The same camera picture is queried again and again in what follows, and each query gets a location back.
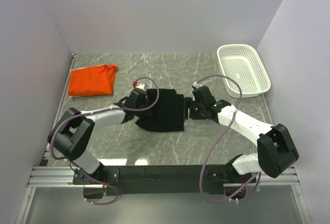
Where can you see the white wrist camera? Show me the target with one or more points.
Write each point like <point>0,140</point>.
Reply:
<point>140,86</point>
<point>196,85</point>

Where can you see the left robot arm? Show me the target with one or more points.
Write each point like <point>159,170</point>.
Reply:
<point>72,133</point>

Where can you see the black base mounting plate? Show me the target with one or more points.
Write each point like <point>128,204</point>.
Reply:
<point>157,179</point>

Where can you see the folded orange t-shirt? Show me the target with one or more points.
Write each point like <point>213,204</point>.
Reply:
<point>90,81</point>

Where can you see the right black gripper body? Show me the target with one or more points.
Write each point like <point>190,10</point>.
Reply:
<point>188,108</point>

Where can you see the black t-shirt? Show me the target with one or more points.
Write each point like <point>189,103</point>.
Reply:
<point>167,115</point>

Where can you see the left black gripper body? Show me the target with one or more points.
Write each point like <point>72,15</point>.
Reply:
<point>144,103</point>

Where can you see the aluminium frame rail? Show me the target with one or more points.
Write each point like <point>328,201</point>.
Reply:
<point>62,176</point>

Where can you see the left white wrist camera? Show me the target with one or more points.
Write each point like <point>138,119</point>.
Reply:
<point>140,86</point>

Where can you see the white perforated plastic basket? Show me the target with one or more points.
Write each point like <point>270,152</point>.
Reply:
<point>242,64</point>

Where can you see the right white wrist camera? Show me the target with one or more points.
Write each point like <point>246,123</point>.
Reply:
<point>196,85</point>

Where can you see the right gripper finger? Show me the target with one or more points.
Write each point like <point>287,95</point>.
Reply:
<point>186,113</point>
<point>188,101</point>

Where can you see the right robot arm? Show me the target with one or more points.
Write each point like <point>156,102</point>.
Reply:
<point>276,150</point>

